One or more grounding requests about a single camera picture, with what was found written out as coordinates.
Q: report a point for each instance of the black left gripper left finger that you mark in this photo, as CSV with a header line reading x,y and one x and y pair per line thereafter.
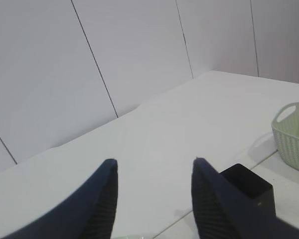
x,y
88,213

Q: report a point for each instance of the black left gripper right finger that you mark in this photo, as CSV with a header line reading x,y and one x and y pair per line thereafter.
x,y
221,211

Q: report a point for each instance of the green wavy glass plate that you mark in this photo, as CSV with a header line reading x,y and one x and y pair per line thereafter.
x,y
134,237

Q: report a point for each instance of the black square pen holder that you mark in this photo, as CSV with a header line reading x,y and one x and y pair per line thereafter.
x,y
253,186

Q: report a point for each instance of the green woven plastic basket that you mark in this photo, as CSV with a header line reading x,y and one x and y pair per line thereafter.
x,y
285,128

